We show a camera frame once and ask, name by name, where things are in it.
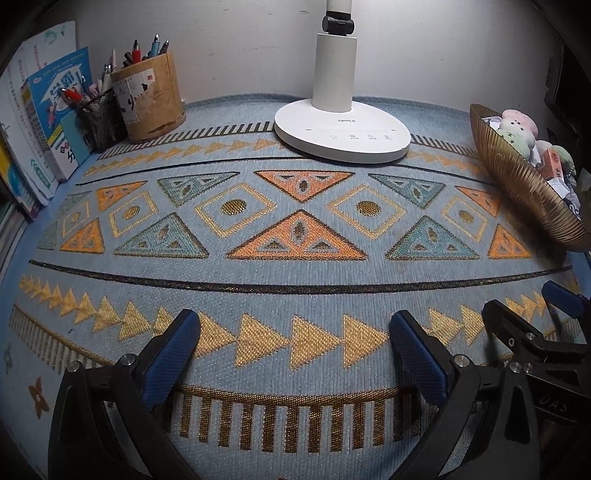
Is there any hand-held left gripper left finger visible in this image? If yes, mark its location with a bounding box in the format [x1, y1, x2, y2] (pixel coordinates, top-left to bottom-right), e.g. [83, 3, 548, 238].
[48, 308, 202, 480]

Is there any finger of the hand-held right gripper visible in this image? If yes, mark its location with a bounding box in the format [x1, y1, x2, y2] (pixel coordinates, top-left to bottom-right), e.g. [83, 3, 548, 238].
[542, 280, 591, 324]
[482, 299, 591, 370]

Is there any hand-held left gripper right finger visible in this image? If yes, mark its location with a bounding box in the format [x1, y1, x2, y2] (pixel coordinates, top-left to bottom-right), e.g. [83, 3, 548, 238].
[389, 309, 541, 480]

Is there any pile of paper balls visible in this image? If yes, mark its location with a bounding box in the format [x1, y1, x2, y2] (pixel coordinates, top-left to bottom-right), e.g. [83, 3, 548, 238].
[480, 115, 583, 217]

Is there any woven wicker basket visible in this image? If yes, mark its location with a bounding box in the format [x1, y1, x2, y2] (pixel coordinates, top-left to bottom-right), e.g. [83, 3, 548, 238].
[469, 104, 591, 252]

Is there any small pink box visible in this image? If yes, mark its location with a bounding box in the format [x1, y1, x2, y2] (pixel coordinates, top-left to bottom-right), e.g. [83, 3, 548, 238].
[536, 148, 566, 183]

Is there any pastel ice cream plush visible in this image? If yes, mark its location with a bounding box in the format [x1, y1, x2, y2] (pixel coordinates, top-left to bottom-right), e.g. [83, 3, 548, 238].
[496, 108, 575, 181]

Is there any blue patterned table mat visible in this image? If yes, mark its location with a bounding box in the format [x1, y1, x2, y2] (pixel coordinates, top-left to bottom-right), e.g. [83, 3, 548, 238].
[0, 95, 591, 480]

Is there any black monitor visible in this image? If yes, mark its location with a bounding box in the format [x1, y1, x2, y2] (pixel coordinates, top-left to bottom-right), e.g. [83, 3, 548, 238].
[542, 28, 591, 139]

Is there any light blue booklet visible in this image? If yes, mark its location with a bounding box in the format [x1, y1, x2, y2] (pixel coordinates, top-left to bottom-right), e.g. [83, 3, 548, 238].
[60, 111, 100, 164]

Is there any black mesh pen holder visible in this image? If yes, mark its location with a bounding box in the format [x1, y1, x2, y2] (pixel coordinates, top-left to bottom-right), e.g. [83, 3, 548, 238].
[74, 88, 129, 153]

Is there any yellow book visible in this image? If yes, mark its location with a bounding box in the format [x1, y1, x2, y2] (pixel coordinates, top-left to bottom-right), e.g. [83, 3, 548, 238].
[0, 134, 24, 204]

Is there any wooden pen holder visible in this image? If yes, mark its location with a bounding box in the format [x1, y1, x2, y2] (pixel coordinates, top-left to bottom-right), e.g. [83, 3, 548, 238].
[110, 52, 187, 143]

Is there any white desk lamp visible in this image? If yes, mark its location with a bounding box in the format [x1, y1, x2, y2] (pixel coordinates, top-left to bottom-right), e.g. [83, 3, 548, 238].
[274, 0, 411, 163]

